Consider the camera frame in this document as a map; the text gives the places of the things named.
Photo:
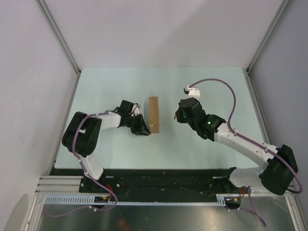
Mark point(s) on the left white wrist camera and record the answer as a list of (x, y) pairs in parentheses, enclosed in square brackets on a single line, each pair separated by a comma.
[(135, 110)]

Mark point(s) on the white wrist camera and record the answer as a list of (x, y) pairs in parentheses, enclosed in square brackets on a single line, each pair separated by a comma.
[(192, 92), (135, 110)]

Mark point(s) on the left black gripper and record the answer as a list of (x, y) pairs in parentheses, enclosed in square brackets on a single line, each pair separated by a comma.
[(141, 121)]

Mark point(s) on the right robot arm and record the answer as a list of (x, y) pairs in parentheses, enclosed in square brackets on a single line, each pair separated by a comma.
[(276, 166)]

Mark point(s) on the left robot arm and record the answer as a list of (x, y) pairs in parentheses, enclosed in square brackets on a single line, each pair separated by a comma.
[(81, 135)]

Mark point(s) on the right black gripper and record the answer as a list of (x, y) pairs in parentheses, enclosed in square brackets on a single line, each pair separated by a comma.
[(180, 119)]

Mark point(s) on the brown cardboard express box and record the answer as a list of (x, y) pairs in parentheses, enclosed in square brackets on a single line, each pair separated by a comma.
[(154, 115)]

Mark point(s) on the left aluminium frame post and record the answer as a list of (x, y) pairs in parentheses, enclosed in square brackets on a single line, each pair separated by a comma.
[(46, 12)]

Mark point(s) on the aluminium frame post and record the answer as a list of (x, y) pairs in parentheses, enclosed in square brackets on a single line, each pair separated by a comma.
[(276, 21), (46, 12)]

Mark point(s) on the right aluminium side rail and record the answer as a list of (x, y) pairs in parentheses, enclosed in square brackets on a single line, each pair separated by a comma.
[(257, 107)]

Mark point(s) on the aluminium front cross rail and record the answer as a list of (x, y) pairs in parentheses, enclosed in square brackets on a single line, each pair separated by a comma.
[(69, 185)]

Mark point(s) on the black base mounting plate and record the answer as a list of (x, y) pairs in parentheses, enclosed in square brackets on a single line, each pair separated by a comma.
[(157, 185)]

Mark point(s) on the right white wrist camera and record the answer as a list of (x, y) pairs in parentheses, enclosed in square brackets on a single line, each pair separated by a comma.
[(192, 92)]

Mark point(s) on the right aluminium frame post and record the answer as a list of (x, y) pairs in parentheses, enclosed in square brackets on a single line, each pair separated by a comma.
[(276, 21)]

